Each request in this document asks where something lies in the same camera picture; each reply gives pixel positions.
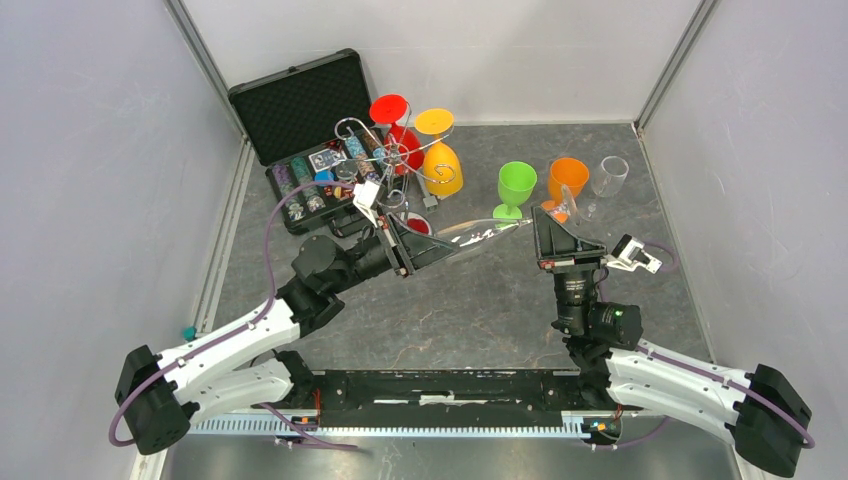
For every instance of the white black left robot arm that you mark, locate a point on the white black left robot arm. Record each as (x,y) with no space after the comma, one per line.
(161,395)

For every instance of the red plastic wine glass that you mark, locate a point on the red plastic wine glass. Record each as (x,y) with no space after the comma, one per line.
(392,110)

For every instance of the teal clip on frame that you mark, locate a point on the teal clip on frame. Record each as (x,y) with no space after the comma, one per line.
(189,334)

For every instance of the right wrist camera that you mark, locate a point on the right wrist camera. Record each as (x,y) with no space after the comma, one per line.
(630,254)

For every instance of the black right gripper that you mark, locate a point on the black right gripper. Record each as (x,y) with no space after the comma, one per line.
(561,252)

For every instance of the orange plastic wine glass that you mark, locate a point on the orange plastic wine glass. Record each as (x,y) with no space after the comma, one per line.
(566,179)

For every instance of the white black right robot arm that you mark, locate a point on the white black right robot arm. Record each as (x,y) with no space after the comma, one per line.
(759,413)

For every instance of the slotted cable duct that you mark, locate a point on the slotted cable duct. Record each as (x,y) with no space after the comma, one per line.
(267,424)

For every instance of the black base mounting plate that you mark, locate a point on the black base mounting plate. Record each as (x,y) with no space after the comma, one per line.
(444,398)

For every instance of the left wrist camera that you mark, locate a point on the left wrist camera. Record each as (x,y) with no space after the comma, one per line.
(365,199)

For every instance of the chrome wire glass rack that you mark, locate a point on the chrome wire glass rack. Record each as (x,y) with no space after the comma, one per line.
(396,165)

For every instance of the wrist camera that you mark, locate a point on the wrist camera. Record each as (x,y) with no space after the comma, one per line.
(630,254)
(365,199)

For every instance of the grey white blue brick toy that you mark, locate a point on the grey white blue brick toy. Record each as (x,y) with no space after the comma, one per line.
(430,202)

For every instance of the green plastic wine glass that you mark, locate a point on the green plastic wine glass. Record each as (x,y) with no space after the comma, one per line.
(516,182)

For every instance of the clear wine glass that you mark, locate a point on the clear wine glass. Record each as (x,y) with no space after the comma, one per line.
(606,180)
(474,236)

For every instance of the black poker chip case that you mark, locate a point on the black poker chip case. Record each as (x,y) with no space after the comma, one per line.
(310,127)

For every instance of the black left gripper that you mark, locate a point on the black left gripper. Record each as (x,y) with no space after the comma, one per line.
(406,248)

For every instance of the yellow plastic wine glass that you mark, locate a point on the yellow plastic wine glass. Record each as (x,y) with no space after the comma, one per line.
(441,166)

